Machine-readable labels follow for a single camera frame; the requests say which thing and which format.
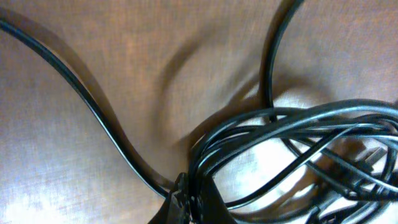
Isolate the thin black cable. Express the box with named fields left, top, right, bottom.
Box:
left=0, top=0, right=398, bottom=224

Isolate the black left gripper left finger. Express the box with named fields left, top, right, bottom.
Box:
left=149, top=173, right=190, bottom=224

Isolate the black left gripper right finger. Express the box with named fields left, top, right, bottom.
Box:
left=198, top=177, right=236, bottom=224

